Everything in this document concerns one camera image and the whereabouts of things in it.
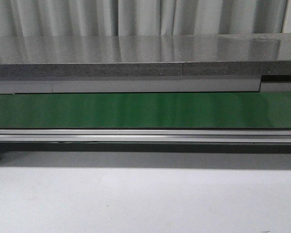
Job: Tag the white pleated curtain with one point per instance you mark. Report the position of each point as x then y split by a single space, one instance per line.
139 17

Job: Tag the green conveyor belt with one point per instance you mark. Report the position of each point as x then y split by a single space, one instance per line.
147 110

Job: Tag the aluminium conveyor frame rail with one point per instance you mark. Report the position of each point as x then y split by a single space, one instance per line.
152 136

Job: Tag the grey stone counter slab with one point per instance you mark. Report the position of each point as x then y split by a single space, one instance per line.
131 64

